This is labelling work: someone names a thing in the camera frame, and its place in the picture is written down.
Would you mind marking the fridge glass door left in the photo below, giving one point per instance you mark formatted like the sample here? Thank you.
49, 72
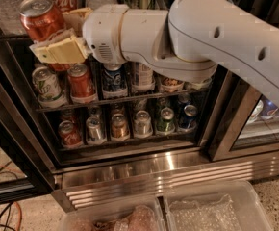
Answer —
33, 179

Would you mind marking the gold brown can front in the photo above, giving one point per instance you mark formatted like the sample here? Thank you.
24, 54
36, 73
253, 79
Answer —
170, 82

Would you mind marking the fridge glass door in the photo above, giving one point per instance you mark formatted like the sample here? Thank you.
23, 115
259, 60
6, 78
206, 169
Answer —
250, 122
33, 179

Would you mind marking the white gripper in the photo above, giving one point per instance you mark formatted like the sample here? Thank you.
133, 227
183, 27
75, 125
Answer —
102, 33

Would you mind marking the red coke can front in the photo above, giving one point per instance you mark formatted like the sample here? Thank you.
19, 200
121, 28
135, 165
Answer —
80, 80

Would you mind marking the clear plastic bin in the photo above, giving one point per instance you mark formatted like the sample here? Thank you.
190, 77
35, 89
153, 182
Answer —
135, 213
218, 206

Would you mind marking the brown tea bottle white label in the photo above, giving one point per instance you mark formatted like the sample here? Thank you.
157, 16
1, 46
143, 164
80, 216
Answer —
142, 75

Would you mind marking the green can bottom shelf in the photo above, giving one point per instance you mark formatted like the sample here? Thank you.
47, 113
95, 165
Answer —
165, 122

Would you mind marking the green white 7up can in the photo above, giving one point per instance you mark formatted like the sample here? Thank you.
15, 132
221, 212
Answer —
46, 83

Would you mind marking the red coke can top shelf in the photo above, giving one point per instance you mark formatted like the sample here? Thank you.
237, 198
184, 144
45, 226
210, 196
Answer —
41, 19

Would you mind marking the red coke can behind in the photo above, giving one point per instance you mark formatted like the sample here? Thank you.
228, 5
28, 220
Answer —
61, 67

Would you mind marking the white can bottom shelf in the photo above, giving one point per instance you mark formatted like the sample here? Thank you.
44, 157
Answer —
142, 124

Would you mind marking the clear plastic bin right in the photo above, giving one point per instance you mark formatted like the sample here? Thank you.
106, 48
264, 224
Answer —
218, 206

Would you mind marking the gold can bottom shelf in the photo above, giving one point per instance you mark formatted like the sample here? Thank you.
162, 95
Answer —
119, 126

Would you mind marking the red can bottom shelf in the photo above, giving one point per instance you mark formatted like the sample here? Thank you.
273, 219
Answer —
69, 134

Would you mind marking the blue pepsi can front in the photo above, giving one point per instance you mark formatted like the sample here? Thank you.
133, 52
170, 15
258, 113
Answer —
113, 78

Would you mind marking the fridge glass door right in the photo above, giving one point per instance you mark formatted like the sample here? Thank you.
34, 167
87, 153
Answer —
250, 122

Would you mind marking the silver can bottom shelf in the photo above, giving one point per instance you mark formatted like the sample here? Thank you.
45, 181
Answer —
95, 129

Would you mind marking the steel fridge base grille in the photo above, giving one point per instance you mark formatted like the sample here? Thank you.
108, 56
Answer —
85, 186

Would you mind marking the clear plastic bin left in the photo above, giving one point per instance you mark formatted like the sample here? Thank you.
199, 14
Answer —
135, 213

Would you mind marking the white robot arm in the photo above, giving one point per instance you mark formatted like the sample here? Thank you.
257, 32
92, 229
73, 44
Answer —
187, 42

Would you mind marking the blue can bottom shelf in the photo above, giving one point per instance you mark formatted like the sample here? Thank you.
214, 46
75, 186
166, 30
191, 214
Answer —
187, 116

